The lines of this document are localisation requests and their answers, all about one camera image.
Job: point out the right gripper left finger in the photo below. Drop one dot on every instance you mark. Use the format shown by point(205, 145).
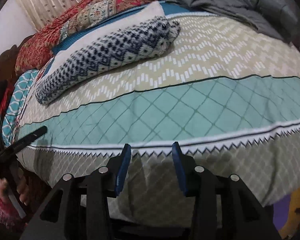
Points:
point(77, 207)

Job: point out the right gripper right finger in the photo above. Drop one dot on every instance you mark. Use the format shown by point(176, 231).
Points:
point(224, 207)

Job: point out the cream fleece patterned sweater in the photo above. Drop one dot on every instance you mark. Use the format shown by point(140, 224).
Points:
point(144, 40)

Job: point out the person's left hand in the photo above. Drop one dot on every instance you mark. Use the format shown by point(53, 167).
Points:
point(22, 189)

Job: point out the red black cloth on headboard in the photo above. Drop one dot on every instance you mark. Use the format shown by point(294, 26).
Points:
point(6, 99)

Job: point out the teal white patterned pillow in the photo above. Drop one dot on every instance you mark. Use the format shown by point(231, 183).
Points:
point(21, 89)

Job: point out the carved wooden headboard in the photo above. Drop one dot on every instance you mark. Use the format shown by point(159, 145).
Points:
point(7, 67)

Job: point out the patterned bedspread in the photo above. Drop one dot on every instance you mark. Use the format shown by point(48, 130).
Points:
point(228, 95)

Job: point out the red floral quilt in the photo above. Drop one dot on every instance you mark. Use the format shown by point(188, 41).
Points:
point(38, 50)

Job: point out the grey puffer jacket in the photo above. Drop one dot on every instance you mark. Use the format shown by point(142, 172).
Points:
point(278, 19)

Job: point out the teal blue blanket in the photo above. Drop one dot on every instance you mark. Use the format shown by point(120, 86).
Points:
point(121, 21)

